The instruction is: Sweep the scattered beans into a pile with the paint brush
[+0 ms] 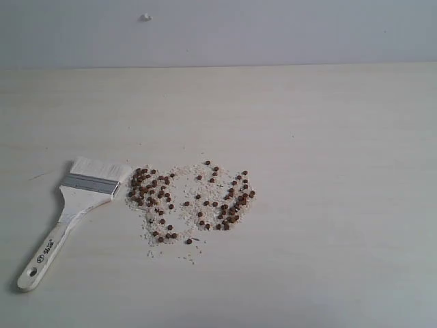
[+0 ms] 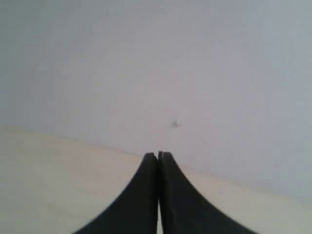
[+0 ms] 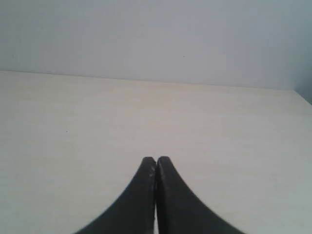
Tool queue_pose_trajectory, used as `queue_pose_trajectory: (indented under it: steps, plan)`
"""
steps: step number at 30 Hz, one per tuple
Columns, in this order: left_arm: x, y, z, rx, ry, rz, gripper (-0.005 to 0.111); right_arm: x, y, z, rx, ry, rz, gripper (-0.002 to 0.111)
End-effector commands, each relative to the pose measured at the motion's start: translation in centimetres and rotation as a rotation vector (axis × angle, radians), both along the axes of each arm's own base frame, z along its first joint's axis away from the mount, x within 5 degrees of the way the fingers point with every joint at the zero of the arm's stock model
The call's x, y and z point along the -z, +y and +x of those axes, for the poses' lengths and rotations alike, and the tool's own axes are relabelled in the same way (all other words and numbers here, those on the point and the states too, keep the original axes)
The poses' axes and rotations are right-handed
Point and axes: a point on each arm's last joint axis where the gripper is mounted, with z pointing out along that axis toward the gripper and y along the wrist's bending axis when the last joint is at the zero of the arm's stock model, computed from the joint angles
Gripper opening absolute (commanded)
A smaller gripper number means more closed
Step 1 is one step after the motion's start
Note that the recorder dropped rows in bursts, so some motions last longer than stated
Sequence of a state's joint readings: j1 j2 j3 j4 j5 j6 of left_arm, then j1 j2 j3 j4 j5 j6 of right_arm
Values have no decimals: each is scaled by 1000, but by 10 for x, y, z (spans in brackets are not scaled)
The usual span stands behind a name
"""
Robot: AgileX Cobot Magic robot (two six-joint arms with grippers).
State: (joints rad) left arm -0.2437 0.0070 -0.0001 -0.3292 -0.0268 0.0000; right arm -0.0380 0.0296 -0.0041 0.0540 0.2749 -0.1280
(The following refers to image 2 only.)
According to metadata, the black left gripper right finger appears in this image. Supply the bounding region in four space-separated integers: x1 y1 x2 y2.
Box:
158 151 255 234

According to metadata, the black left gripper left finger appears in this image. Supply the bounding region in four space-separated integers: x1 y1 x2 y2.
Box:
78 153 158 234

